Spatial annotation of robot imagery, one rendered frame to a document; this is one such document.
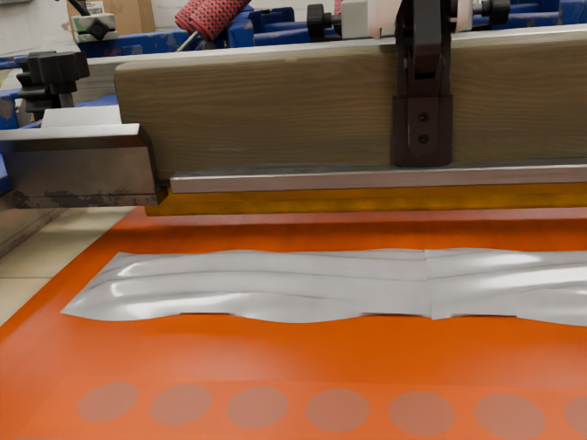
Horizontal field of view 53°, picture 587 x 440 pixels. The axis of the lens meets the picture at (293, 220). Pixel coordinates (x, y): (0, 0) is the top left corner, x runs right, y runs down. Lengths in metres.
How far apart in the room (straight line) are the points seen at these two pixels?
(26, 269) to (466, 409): 0.26
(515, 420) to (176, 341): 0.14
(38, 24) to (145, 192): 4.87
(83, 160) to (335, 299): 0.18
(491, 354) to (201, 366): 0.12
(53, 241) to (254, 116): 0.16
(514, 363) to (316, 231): 0.16
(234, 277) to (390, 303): 0.08
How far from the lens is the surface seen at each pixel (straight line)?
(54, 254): 0.39
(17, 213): 0.42
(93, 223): 0.43
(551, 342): 0.26
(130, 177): 0.37
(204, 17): 0.96
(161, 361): 0.26
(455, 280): 0.28
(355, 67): 0.33
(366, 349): 0.25
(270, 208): 0.37
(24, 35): 5.30
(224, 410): 0.22
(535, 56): 0.34
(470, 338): 0.26
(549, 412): 0.23
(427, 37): 0.28
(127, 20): 4.42
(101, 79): 0.62
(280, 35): 1.05
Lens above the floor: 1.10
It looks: 22 degrees down
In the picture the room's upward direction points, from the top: 5 degrees counter-clockwise
